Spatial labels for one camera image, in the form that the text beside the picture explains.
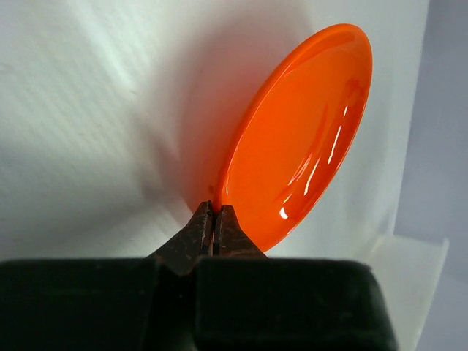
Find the orange round plate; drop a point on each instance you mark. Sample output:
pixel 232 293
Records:
pixel 296 132

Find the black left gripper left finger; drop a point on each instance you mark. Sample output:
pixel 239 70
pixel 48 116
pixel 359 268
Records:
pixel 106 304

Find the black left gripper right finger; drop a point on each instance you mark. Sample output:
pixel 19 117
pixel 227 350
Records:
pixel 260 303

